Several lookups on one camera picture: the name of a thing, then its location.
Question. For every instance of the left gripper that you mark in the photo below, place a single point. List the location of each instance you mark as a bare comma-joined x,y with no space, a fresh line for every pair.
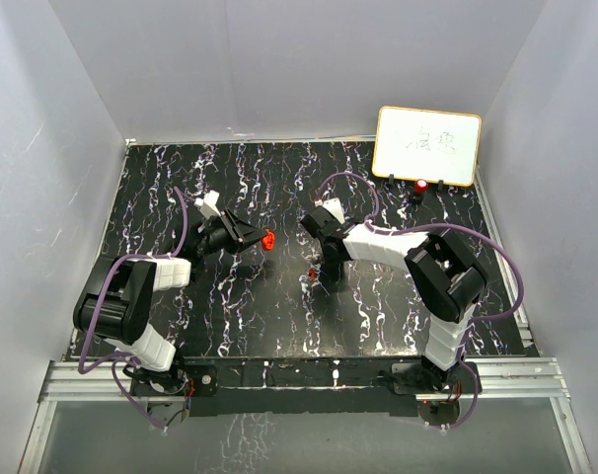
241,234

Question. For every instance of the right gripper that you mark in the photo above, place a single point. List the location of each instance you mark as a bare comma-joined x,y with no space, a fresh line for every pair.
333,261

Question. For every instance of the orange earbud charging case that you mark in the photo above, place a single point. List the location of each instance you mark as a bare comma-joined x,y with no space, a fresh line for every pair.
268,240

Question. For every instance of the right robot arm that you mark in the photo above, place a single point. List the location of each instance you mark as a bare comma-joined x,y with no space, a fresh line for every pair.
446,275

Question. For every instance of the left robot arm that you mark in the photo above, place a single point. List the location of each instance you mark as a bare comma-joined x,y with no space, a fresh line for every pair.
113,309

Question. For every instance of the yellow framed whiteboard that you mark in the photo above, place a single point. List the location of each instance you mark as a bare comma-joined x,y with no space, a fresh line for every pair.
436,146

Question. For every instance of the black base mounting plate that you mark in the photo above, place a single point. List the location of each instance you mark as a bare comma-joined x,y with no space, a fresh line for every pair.
315,385

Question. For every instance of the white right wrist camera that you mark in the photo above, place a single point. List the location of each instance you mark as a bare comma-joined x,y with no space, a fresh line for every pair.
332,206

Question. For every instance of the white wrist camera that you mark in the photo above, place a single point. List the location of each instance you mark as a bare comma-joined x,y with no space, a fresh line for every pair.
207,205
332,206

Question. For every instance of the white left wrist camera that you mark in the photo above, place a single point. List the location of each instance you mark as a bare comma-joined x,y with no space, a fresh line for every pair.
207,205

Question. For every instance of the aluminium frame rail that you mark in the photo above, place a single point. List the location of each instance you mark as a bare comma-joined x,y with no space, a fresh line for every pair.
311,415

